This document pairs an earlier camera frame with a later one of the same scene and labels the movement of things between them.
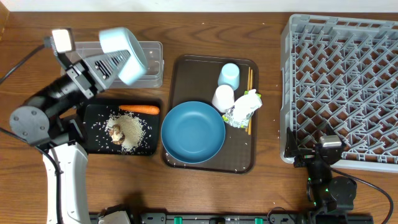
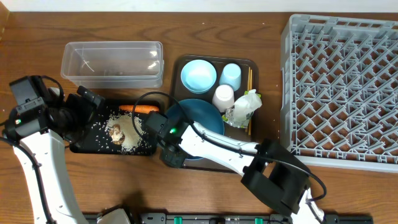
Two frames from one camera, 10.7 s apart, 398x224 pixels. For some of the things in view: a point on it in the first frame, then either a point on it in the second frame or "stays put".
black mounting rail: (251, 218) stays put
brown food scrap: (117, 136) stays put
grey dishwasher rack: (342, 72) stays put
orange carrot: (146, 109) stays put
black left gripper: (83, 80) -> (89, 108)
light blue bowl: (134, 70) -> (198, 76)
